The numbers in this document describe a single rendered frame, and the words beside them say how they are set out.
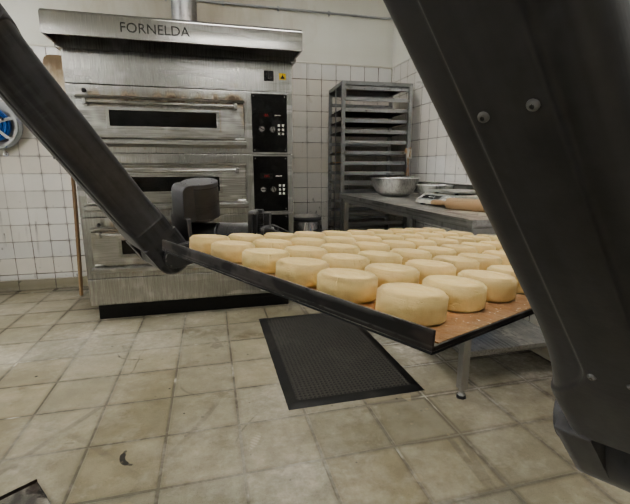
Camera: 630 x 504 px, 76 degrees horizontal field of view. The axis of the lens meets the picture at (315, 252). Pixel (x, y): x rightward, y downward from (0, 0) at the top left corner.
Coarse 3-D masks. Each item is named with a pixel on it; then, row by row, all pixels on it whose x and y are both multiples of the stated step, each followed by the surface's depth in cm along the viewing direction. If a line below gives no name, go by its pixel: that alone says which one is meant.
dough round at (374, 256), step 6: (360, 252) 45; (366, 252) 46; (372, 252) 46; (378, 252) 46; (384, 252) 47; (390, 252) 47; (372, 258) 43; (378, 258) 43; (384, 258) 43; (390, 258) 43; (396, 258) 44; (402, 258) 45
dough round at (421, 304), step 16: (384, 288) 29; (400, 288) 29; (416, 288) 29; (432, 288) 30; (384, 304) 28; (400, 304) 27; (416, 304) 27; (432, 304) 27; (416, 320) 27; (432, 320) 27
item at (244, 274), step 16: (192, 256) 46; (208, 256) 43; (224, 272) 40; (240, 272) 38; (256, 272) 36; (272, 288) 34; (288, 288) 33; (304, 288) 31; (304, 304) 31; (320, 304) 30; (336, 304) 29; (352, 304) 28; (352, 320) 28; (368, 320) 27; (384, 320) 26; (400, 320) 25; (512, 320) 30; (384, 336) 26; (400, 336) 25; (416, 336) 24; (432, 336) 23; (464, 336) 25; (432, 352) 23
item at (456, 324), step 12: (240, 264) 45; (312, 288) 36; (516, 300) 36; (480, 312) 31; (492, 312) 32; (504, 312) 32; (516, 312) 32; (444, 324) 28; (456, 324) 28; (468, 324) 28; (480, 324) 28; (444, 336) 26; (456, 336) 26
